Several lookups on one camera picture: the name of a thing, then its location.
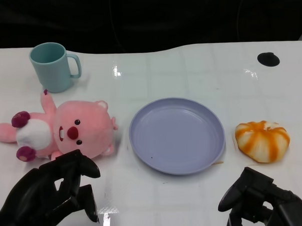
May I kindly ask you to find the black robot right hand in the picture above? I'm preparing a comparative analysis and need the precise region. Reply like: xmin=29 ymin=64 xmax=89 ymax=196
xmin=216 ymin=165 xmax=302 ymax=226

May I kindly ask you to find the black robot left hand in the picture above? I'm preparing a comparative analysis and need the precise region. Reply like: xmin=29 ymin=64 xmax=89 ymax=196
xmin=0 ymin=146 xmax=103 ymax=226

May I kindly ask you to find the pink plush beaver doll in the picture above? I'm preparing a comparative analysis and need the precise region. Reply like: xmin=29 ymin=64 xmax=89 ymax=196
xmin=0 ymin=87 xmax=120 ymax=166

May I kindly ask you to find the lavender plastic plate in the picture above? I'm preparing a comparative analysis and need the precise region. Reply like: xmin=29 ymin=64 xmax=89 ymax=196
xmin=127 ymin=95 xmax=228 ymax=177

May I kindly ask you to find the orange striped bun toy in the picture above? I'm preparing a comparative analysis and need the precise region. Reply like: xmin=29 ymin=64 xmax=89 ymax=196
xmin=233 ymin=118 xmax=291 ymax=165

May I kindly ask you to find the teal plastic mug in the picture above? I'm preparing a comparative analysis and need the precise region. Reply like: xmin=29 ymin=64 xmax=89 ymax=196
xmin=28 ymin=40 xmax=83 ymax=95

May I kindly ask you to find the black round table grommet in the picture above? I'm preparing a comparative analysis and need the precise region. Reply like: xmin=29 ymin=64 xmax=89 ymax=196
xmin=256 ymin=51 xmax=281 ymax=67

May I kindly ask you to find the thin grey background cable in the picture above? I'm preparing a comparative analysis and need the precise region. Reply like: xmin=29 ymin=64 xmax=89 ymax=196
xmin=108 ymin=0 xmax=127 ymax=52

